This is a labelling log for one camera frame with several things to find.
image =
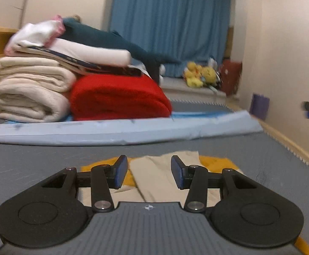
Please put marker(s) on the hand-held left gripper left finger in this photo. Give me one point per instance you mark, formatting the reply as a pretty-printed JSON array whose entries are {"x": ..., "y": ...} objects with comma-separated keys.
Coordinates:
[{"x": 122, "y": 171}]

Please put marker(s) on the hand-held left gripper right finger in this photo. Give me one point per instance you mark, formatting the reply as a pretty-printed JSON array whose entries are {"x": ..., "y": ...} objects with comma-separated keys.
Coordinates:
[{"x": 177, "y": 174}]

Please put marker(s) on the beige and yellow hooded jacket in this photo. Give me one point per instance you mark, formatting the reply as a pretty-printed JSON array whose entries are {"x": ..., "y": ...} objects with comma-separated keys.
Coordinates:
[{"x": 157, "y": 175}]

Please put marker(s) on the light blue sheet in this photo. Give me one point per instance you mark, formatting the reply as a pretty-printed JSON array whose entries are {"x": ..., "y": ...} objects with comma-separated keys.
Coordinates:
[{"x": 104, "y": 131}]

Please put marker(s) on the purple box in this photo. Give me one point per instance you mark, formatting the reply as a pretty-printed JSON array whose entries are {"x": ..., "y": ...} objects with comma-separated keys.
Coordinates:
[{"x": 260, "y": 106}]

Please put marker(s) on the red folded blanket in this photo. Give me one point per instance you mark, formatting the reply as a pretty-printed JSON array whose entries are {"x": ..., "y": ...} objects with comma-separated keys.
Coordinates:
[{"x": 117, "y": 98}]

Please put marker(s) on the white window ledge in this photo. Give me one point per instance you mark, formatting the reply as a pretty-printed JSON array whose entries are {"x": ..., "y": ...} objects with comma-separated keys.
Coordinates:
[{"x": 189, "y": 91}]

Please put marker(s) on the grey mattress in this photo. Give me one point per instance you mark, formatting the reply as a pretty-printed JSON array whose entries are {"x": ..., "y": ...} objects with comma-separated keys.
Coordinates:
[{"x": 37, "y": 162}]

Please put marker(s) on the red cushion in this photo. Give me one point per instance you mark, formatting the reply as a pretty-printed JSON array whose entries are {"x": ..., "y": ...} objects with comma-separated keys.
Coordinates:
[{"x": 231, "y": 78}]

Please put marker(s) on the yellow plush toy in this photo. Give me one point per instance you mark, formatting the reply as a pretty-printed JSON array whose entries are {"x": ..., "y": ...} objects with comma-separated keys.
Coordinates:
[
  {"x": 209, "y": 75},
  {"x": 193, "y": 75}
]

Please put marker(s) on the white round plush toy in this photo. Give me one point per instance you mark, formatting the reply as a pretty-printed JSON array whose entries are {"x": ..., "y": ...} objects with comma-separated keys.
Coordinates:
[{"x": 162, "y": 71}]

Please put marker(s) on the small white plush toy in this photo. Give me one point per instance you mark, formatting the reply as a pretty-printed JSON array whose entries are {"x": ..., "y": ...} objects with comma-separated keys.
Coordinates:
[{"x": 213, "y": 63}]

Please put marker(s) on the cream folded blanket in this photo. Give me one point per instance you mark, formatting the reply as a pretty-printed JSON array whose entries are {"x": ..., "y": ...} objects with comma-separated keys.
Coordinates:
[{"x": 29, "y": 90}]

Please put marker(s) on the teal shark plush toy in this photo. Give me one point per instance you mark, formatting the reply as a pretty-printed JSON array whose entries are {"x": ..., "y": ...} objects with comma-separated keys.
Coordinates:
[{"x": 96, "y": 35}]

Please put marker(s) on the blue curtain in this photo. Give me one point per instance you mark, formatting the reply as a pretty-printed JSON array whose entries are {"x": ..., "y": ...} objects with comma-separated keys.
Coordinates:
[{"x": 170, "y": 21}]

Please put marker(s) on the wooden bed side rail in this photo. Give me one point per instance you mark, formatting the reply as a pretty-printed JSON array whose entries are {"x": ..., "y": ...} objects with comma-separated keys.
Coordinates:
[{"x": 287, "y": 140}]

